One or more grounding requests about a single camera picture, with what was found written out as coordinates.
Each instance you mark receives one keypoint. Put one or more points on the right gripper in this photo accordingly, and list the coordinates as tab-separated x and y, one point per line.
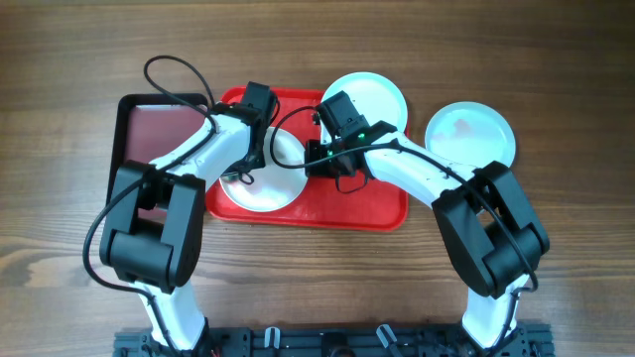
319	167

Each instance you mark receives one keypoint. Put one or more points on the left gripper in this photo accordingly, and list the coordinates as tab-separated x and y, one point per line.
233	170

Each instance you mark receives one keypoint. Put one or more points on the white plate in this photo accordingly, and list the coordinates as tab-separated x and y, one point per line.
273	187

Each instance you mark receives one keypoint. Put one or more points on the light blue plate top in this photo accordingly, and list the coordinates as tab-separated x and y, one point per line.
374	96

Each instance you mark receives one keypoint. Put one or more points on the light blue plate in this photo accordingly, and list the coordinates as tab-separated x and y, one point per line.
374	96
471	133

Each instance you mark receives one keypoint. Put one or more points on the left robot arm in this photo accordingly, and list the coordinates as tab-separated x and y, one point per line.
152	224

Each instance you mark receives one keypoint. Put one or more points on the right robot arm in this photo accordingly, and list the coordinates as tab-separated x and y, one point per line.
491	232

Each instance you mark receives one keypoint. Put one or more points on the red plastic tray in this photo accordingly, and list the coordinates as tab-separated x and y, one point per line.
379	206

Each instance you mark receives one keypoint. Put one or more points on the black tray with red water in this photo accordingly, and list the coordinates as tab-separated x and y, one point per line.
147	127

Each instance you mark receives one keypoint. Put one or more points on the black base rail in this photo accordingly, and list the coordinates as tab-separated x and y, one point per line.
527	339

